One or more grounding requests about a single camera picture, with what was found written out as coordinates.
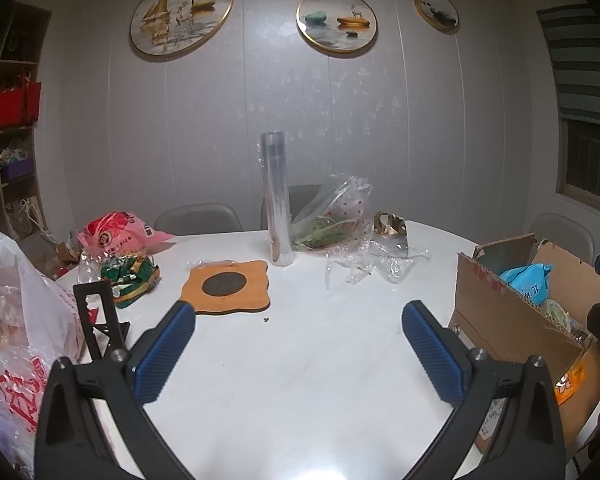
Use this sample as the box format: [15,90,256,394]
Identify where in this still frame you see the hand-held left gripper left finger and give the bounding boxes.
[35,300,197,480]

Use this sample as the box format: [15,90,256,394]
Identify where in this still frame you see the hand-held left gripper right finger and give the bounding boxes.
[401,300,566,480]

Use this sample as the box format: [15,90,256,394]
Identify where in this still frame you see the green white snack packet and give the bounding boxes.
[540,299,583,341]

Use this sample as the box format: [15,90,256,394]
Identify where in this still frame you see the brown cardboard box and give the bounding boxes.
[447,232,600,456]

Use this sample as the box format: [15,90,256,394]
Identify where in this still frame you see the black folding stand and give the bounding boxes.
[73,281,131,362]

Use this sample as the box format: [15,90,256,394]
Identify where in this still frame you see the light grey chair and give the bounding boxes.
[528,212,597,264]
[154,203,244,236]

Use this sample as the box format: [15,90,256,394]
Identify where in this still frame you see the blue snack packet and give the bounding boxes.
[497,262,555,306]

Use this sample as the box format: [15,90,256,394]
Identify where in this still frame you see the crumpled clear plastic wrap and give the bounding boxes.
[325,237,429,291]

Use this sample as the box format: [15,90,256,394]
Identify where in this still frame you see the window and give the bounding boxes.
[555,115,600,217]

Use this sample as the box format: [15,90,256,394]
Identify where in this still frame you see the wooden trivet with dark centre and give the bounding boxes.
[181,260,272,316]

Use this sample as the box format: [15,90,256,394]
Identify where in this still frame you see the pink snack bag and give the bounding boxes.
[74,210,177,262]

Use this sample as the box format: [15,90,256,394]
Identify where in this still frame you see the gold foil bag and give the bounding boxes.
[372,211,410,259]

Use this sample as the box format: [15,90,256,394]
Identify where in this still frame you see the white plastic bag red print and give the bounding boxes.
[0,227,89,480]

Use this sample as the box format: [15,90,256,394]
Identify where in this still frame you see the clear bag with green contents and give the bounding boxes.
[290,174,374,252]

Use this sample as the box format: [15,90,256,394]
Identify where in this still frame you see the clear plastic cylinder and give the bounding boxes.
[258,131,295,267]

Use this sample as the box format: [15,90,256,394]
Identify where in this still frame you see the dark grey chair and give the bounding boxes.
[260,185,326,231]

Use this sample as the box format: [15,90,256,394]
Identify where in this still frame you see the striped window blind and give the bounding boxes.
[536,4,600,129]

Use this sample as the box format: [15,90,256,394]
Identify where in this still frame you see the purple box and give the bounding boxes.
[0,157,35,184]

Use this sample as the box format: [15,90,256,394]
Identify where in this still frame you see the red gift bag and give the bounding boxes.
[22,72,42,126]
[0,85,29,129]

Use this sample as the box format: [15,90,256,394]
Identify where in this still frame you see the wooden shelf unit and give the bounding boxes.
[0,2,54,241]

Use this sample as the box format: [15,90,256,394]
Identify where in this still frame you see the small round wall picture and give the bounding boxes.
[414,0,460,31]

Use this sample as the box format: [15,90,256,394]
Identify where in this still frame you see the large round wall picture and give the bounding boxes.
[129,0,235,57]

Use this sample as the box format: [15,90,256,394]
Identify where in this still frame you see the medium round wall picture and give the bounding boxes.
[296,0,379,55]

